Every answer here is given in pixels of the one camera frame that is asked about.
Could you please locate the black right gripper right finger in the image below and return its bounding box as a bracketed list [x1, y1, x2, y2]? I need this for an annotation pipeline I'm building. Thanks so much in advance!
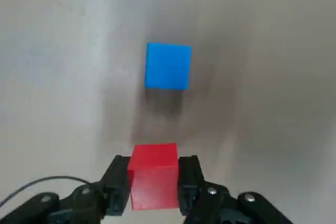
[176, 154, 292, 224]

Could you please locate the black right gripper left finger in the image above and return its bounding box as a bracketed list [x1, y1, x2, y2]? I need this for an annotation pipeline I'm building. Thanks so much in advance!
[2, 154, 132, 224]

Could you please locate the red magnetic block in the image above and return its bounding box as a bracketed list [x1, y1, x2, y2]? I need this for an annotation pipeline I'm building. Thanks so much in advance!
[127, 143, 180, 211]

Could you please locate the blue magnetic block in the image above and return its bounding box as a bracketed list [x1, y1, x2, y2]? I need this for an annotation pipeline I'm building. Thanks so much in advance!
[144, 42, 192, 91]

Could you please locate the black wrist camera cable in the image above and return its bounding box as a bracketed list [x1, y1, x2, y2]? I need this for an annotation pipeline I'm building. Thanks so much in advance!
[0, 175, 91, 208]

